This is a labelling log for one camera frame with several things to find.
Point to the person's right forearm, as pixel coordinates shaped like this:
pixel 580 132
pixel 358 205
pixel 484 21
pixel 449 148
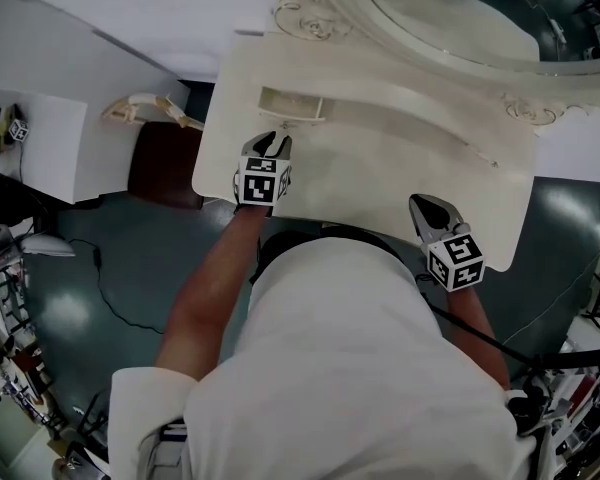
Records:
pixel 475 328

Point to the small cream drawer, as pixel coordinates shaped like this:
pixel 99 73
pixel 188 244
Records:
pixel 290 103

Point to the patterned black white block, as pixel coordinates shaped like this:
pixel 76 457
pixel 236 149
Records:
pixel 18 131

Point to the cluttered shelf rack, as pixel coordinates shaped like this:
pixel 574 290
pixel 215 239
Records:
pixel 5 348

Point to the cream dressing table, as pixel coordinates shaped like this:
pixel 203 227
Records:
pixel 380 188

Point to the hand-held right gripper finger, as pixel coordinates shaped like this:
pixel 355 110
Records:
pixel 442 203
pixel 416 215

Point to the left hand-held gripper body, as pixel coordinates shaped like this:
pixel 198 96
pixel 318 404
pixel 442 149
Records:
pixel 260 188

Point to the cream chair dark red seat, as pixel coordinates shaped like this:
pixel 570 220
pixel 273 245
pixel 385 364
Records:
pixel 162 163

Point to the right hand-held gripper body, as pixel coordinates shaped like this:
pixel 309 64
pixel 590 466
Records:
pixel 455 263

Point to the oval mirror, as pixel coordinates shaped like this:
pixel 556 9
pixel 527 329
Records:
pixel 460 13

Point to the person's left forearm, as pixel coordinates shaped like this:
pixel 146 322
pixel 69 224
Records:
pixel 215 288

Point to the person's white shirt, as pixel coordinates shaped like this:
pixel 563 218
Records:
pixel 340 378

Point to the white desk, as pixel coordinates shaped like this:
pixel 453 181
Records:
pixel 45 138

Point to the cluttered white equipment rack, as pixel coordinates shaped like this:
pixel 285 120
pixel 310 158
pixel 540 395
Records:
pixel 580 418

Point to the white wall socket box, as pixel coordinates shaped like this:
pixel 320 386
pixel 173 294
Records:
pixel 250 25

